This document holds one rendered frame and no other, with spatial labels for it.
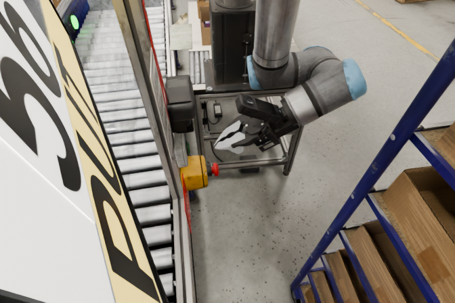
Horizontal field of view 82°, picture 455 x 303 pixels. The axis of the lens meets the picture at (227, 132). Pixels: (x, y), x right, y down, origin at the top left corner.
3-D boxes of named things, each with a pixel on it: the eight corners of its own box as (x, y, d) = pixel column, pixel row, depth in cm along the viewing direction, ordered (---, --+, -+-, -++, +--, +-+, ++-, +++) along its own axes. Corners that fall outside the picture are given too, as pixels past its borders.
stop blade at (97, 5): (162, 9, 182) (159, -5, 175) (92, 14, 176) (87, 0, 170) (162, 9, 182) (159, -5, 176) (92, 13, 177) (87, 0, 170)
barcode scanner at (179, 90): (193, 99, 73) (190, 70, 65) (198, 133, 66) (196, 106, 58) (169, 101, 72) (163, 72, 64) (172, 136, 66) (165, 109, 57)
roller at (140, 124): (173, 130, 106) (171, 121, 102) (34, 147, 99) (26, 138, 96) (172, 121, 109) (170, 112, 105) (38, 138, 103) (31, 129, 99)
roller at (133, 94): (171, 99, 119) (170, 90, 115) (48, 113, 112) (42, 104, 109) (171, 92, 122) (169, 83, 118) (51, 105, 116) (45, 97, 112)
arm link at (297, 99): (311, 102, 56) (295, 76, 62) (290, 113, 57) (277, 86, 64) (322, 124, 62) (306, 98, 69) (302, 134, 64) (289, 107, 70)
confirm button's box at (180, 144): (190, 166, 67) (187, 149, 62) (178, 168, 67) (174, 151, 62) (188, 146, 72) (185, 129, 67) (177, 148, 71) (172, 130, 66)
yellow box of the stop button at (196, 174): (213, 187, 76) (212, 173, 70) (183, 192, 75) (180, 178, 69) (207, 149, 85) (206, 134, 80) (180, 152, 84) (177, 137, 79)
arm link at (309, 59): (289, 44, 72) (302, 61, 62) (331, 40, 72) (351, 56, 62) (287, 77, 77) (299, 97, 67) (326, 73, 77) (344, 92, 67)
